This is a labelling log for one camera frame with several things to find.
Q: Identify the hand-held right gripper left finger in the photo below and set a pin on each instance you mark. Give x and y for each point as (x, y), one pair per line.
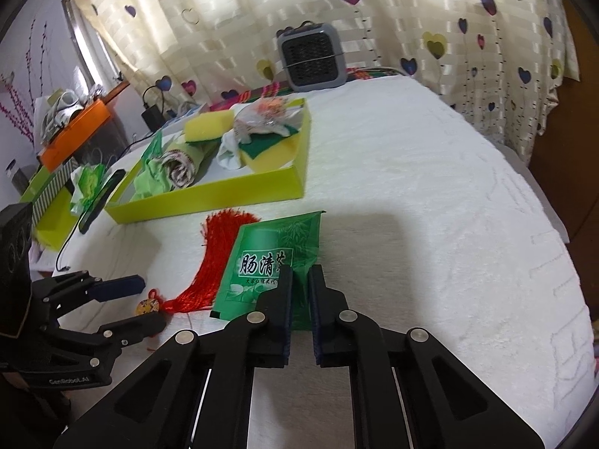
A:
(285, 336)

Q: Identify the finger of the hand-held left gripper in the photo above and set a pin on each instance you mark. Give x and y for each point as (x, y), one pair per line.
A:
(140, 327)
(119, 286)

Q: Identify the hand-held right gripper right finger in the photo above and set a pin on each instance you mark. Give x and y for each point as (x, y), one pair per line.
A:
(319, 332)

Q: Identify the green foil packet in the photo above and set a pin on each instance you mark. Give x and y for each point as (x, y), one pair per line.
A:
(262, 252)

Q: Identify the red tassel ornament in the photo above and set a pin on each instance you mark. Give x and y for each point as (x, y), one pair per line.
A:
(210, 257)

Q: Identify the mint green cloth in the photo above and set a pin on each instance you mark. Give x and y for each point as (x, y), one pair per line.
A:
(149, 175)

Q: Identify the lime green shallow box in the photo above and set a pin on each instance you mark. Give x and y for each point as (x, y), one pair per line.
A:
(210, 196)

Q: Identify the embroidered white cloth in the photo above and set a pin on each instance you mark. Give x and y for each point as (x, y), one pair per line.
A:
(180, 170)

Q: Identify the yellow green sponge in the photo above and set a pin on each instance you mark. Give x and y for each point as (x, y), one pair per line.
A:
(269, 152)
(206, 128)

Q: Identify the clear printed plastic bag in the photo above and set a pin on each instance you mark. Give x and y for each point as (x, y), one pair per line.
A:
(266, 113)

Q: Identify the lime green carton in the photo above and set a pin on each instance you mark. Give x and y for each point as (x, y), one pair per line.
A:
(49, 227)

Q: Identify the black smartphone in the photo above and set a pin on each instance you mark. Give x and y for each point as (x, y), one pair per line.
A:
(100, 199)

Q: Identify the green white plastic bag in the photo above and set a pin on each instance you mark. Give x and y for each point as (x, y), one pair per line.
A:
(86, 184)

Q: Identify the grey chevron patterned box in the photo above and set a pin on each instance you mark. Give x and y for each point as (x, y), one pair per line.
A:
(49, 182)

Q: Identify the dark glass tank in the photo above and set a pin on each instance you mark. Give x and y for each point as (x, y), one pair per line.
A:
(100, 142)

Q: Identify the orange plastic tray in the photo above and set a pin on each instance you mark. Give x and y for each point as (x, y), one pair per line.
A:
(75, 135)

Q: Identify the black charger adapter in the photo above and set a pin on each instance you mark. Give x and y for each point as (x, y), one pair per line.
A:
(152, 117)

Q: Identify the white blue power strip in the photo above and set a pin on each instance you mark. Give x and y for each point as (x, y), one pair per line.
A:
(185, 113)

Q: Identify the white grey bundle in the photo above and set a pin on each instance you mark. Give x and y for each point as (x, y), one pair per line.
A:
(65, 105)

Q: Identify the red green plaid cloth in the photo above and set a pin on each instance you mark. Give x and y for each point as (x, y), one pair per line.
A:
(248, 92)

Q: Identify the grey space heater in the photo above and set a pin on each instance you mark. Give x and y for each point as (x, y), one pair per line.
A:
(311, 58)

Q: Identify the heart print curtain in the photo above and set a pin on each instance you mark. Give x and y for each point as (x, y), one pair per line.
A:
(224, 18)

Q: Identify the brown wooden cabinet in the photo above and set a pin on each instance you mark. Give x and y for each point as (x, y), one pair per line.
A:
(582, 79)

